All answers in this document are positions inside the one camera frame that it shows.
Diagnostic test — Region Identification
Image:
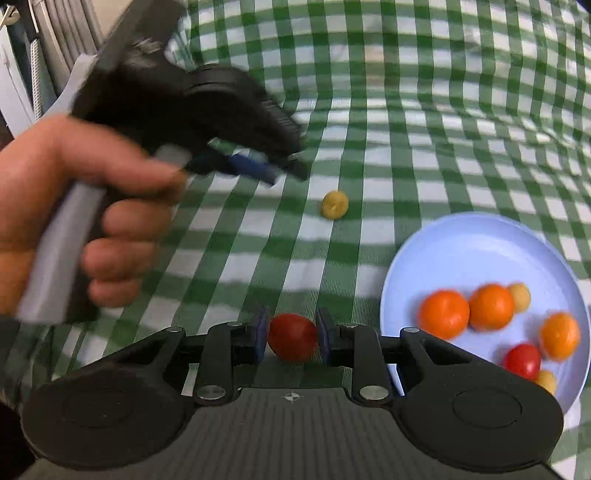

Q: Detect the light blue plate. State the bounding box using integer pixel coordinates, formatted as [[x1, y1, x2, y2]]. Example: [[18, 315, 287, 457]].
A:
[[379, 212, 590, 415]]

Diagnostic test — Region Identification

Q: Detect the small yellow fruit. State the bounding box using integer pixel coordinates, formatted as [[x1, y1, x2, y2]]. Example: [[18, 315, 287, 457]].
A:
[[508, 282, 532, 314], [321, 189, 350, 220], [535, 370, 557, 396]]

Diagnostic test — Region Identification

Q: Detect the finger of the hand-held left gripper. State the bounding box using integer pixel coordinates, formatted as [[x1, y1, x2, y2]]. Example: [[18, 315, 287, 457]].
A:
[[190, 150, 280, 186], [277, 152, 311, 182]]

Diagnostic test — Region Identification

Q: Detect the bare orange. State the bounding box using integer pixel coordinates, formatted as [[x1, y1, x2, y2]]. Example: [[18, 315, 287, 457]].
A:
[[419, 289, 471, 340]]

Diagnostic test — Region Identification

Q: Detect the green checked tablecloth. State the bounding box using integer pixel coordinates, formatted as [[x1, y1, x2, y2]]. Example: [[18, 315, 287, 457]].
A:
[[7, 0, 591, 480]]

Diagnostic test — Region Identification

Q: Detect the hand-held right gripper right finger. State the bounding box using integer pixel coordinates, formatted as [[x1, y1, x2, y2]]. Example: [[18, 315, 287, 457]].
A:
[[315, 307, 459, 408]]

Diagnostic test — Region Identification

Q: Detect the plastic orange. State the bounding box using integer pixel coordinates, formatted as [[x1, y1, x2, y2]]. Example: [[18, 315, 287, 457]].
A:
[[539, 312, 582, 362], [468, 284, 516, 331]]

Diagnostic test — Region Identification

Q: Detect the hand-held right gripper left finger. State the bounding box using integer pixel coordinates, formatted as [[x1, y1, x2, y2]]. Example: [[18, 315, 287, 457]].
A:
[[115, 305, 271, 408]]

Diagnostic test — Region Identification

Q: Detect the person's left hand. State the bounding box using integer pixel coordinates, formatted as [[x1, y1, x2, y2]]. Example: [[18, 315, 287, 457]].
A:
[[0, 113, 190, 319]]

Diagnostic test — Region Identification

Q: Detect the grey ribbed radiator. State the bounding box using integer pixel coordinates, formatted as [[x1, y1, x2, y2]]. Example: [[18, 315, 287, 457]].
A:
[[28, 0, 109, 100]]

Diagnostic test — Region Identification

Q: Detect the red tomato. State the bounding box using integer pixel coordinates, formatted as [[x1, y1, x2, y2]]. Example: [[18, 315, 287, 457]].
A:
[[268, 313, 321, 363], [503, 343, 542, 380]]

